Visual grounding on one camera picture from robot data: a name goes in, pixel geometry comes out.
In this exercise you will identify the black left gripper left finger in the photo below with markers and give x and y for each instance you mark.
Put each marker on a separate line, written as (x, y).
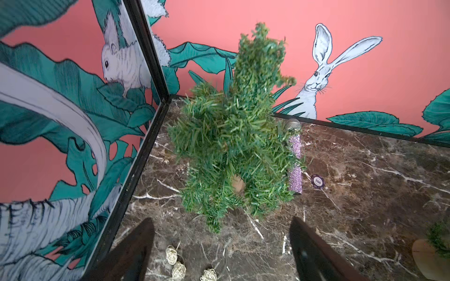
(128, 261)

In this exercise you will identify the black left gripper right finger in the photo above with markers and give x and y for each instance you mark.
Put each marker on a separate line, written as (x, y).
(315, 259)

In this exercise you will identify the small green christmas tree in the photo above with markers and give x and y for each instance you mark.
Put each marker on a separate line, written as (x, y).
(432, 254)

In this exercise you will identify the large green christmas tree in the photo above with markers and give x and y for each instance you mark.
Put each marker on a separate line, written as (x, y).
(239, 155)

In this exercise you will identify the cream small ball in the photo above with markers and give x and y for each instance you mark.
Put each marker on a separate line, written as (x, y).
(178, 272)
(209, 275)
(171, 255)

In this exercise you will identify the purple round cap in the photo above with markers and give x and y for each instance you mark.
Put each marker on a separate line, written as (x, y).
(317, 181)

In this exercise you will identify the black left corner post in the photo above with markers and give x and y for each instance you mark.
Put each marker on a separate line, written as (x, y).
(144, 35)

